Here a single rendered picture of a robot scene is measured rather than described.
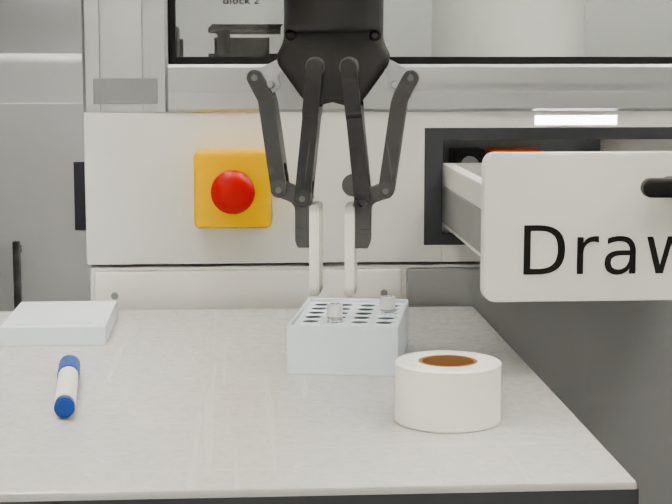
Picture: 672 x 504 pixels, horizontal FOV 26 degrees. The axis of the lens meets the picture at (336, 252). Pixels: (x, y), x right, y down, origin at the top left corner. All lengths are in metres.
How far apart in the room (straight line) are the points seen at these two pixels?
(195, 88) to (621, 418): 0.53
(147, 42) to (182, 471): 0.62
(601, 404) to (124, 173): 0.52
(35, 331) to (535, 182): 0.43
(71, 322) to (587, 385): 0.52
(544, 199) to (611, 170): 0.05
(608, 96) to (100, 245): 0.51
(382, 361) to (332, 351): 0.04
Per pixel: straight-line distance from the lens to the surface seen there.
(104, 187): 1.40
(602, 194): 1.09
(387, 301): 1.15
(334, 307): 1.12
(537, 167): 1.07
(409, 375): 0.94
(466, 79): 1.40
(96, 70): 1.39
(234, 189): 1.32
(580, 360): 1.46
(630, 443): 1.49
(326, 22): 1.07
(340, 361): 1.10
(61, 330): 1.23
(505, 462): 0.88
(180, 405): 1.01
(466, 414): 0.94
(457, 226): 1.31
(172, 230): 1.40
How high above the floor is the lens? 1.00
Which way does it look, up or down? 8 degrees down
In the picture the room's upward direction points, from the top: straight up
